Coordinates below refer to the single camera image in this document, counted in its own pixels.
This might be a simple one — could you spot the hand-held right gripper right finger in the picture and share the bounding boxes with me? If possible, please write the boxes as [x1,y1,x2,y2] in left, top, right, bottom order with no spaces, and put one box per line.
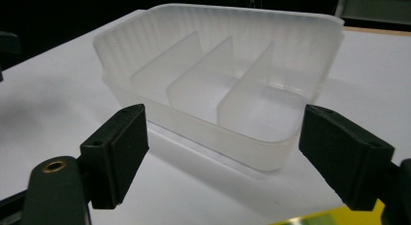
[298,104,395,211]

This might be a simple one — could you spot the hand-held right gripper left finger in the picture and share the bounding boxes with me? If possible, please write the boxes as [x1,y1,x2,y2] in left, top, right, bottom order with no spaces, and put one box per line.
[79,103,150,210]

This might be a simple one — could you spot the translucent plastic divided storage box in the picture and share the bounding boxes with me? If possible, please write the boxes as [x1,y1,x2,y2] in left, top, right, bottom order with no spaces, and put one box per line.
[92,3,346,173]

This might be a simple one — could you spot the yellow flat object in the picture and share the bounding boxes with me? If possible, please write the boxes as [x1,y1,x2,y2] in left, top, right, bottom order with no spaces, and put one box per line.
[268,199,386,225]

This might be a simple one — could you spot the dark object at table edge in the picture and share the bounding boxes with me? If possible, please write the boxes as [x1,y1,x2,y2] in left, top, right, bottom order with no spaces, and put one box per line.
[0,30,22,83]

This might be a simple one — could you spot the grey panel in background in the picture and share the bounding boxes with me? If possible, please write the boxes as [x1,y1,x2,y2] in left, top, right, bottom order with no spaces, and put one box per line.
[334,0,411,26]

